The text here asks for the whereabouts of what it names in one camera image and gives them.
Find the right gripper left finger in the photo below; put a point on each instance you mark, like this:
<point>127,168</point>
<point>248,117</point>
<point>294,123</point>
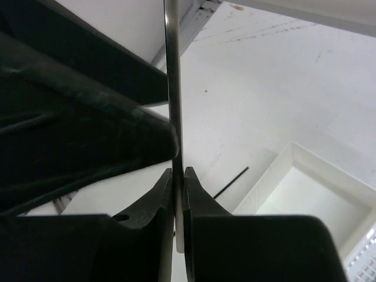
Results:
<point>133,245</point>

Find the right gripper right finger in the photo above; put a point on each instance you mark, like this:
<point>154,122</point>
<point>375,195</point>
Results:
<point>219,246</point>

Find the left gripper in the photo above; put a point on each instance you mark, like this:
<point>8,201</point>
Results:
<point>73,106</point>

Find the black chopstick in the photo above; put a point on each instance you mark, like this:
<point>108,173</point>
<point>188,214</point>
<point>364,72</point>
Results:
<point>230,183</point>

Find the white square box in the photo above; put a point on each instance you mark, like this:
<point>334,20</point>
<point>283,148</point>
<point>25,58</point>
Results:
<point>299,182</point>

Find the white perforated basket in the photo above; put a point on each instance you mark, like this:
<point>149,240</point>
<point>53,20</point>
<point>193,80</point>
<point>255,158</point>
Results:
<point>360,264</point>

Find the aluminium rail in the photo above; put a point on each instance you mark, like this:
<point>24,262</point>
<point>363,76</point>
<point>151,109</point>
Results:
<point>193,15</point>

